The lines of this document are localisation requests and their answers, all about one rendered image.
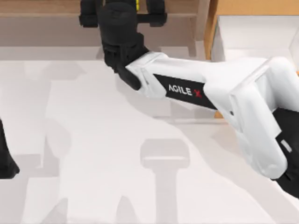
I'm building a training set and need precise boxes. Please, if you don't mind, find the pale wooden drawer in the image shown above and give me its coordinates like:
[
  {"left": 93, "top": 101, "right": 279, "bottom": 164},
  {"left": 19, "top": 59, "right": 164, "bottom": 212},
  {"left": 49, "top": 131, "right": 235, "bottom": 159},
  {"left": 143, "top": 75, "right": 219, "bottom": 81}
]
[{"left": 204, "top": 0, "right": 299, "bottom": 119}]

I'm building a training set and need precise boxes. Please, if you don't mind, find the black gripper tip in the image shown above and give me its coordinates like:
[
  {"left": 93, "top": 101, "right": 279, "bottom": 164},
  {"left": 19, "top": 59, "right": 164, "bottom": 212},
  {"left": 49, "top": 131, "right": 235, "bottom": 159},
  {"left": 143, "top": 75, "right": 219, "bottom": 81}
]
[{"left": 0, "top": 119, "right": 21, "bottom": 180}]

